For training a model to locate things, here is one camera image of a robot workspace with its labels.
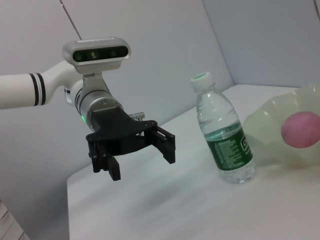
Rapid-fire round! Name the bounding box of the silver left gripper connector stud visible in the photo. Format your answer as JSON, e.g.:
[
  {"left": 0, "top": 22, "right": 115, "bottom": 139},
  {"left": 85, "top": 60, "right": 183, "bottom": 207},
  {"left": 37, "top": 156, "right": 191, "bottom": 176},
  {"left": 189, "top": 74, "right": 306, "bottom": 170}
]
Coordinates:
[{"left": 128, "top": 111, "right": 146, "bottom": 121}]

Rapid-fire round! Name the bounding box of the pink peach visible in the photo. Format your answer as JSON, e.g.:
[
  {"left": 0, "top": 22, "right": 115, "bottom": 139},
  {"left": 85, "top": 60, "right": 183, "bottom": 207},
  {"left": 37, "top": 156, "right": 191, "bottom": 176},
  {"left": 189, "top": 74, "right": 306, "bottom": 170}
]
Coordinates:
[{"left": 280, "top": 111, "right": 320, "bottom": 150}]

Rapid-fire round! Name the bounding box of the clear water bottle green label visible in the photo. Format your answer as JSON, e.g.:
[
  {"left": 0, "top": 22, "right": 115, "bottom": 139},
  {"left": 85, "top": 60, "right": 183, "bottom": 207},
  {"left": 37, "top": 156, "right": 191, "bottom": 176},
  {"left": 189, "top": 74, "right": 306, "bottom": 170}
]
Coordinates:
[{"left": 190, "top": 71, "right": 256, "bottom": 185}]

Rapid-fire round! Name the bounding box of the pale green glass fruit plate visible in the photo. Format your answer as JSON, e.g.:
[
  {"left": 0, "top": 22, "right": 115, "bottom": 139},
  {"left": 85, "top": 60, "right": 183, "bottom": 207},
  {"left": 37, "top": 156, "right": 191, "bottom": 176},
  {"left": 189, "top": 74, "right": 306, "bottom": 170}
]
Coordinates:
[{"left": 242, "top": 82, "right": 320, "bottom": 170}]

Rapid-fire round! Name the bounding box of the silver black wrist camera box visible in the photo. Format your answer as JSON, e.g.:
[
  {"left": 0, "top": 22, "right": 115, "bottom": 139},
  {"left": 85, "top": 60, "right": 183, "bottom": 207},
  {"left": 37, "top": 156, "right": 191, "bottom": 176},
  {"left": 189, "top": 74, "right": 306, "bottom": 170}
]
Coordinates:
[{"left": 62, "top": 37, "right": 132, "bottom": 76}]

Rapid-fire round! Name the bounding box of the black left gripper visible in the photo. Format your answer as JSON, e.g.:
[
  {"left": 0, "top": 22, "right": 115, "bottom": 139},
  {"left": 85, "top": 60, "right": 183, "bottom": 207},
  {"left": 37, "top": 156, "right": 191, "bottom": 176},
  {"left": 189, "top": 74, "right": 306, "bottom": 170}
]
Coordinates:
[{"left": 85, "top": 106, "right": 177, "bottom": 182}]

